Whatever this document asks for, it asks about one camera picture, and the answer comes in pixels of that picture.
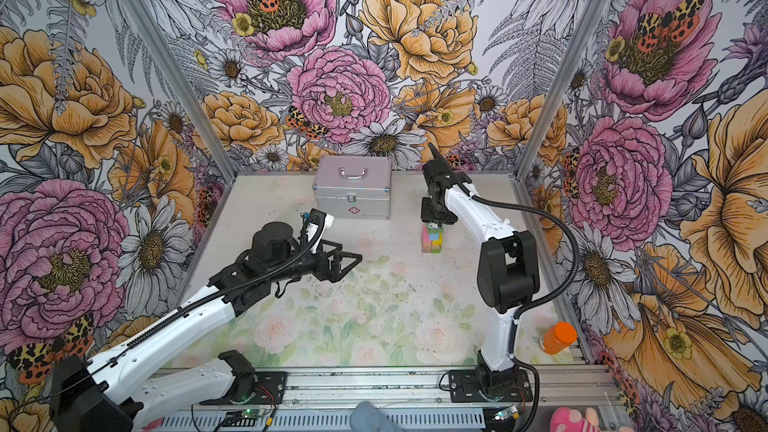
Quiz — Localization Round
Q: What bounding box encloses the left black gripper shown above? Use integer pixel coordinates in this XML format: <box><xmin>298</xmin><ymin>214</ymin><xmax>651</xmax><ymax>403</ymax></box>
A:
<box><xmin>269</xmin><ymin>237</ymin><xmax>362</xmax><ymax>283</ymax></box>

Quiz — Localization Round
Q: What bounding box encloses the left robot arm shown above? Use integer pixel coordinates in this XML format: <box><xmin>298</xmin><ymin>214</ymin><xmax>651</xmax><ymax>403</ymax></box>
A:
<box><xmin>49</xmin><ymin>210</ymin><xmax>362</xmax><ymax>431</ymax></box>

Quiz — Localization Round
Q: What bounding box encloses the silver first aid case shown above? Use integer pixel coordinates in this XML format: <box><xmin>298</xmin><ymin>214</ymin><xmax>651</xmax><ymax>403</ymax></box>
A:
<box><xmin>312</xmin><ymin>155</ymin><xmax>392</xmax><ymax>220</ymax></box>

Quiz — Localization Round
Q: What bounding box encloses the orange pill bottle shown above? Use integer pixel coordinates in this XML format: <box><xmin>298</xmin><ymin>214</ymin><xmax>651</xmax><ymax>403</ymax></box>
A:
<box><xmin>539</xmin><ymin>321</ymin><xmax>578</xmax><ymax>355</ymax></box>

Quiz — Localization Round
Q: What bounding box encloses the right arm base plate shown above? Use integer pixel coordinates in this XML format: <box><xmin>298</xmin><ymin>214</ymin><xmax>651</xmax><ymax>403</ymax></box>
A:
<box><xmin>447</xmin><ymin>366</ymin><xmax>533</xmax><ymax>403</ymax></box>

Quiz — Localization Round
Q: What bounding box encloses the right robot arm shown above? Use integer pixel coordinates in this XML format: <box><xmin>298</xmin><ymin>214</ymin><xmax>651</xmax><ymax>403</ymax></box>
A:
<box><xmin>421</xmin><ymin>157</ymin><xmax>540</xmax><ymax>402</ymax></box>

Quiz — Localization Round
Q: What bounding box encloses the grey blue cloth object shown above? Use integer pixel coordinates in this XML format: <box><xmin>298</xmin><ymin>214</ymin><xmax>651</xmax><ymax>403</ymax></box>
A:
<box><xmin>349</xmin><ymin>402</ymin><xmax>402</xmax><ymax>432</ymax></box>

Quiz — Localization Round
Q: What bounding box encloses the aluminium front rail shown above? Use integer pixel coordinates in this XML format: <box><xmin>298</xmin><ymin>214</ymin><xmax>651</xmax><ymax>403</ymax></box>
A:
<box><xmin>101</xmin><ymin>365</ymin><xmax>625</xmax><ymax>432</ymax></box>

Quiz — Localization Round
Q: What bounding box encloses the pink plush toy right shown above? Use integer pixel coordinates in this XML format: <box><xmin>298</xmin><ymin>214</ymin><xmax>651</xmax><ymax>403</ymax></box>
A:
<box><xmin>549</xmin><ymin>407</ymin><xmax>635</xmax><ymax>432</ymax></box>

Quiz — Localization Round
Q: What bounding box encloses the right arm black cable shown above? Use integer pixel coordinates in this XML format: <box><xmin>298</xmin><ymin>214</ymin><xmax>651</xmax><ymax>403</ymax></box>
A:
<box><xmin>428</xmin><ymin>142</ymin><xmax>580</xmax><ymax>432</ymax></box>

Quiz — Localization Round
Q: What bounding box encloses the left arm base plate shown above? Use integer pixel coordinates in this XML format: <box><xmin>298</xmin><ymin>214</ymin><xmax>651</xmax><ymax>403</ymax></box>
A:
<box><xmin>201</xmin><ymin>370</ymin><xmax>288</xmax><ymax>406</ymax></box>

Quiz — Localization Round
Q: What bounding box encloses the owl sticker toy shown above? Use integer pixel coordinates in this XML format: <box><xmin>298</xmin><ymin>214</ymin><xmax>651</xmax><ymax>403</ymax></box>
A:
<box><xmin>424</xmin><ymin>223</ymin><xmax>443</xmax><ymax>243</ymax></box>

